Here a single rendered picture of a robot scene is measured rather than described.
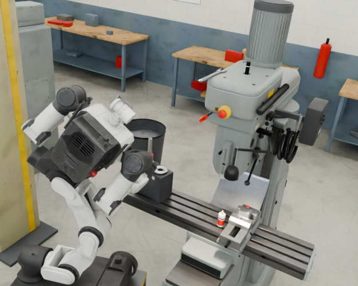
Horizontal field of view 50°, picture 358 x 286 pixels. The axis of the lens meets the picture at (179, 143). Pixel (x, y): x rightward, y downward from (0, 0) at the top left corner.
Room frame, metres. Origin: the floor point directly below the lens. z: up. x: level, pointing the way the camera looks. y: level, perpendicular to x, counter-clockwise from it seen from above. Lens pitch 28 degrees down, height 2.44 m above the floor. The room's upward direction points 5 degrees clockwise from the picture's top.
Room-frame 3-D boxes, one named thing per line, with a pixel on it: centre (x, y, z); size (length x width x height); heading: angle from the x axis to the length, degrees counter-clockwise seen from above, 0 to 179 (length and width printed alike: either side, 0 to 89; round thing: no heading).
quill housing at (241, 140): (1.84, -0.30, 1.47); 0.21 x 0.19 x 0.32; 63
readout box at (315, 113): (1.95, -0.73, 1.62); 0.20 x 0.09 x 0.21; 153
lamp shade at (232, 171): (1.62, -0.27, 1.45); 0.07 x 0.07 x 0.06
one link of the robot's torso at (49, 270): (1.65, 0.61, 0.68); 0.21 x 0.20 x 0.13; 81
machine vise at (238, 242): (1.75, -0.40, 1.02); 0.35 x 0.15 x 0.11; 152
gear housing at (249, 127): (1.88, -0.32, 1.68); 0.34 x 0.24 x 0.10; 153
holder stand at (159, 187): (2.06, 0.14, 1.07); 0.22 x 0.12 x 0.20; 52
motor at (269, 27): (2.06, -0.41, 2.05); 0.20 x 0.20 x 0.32
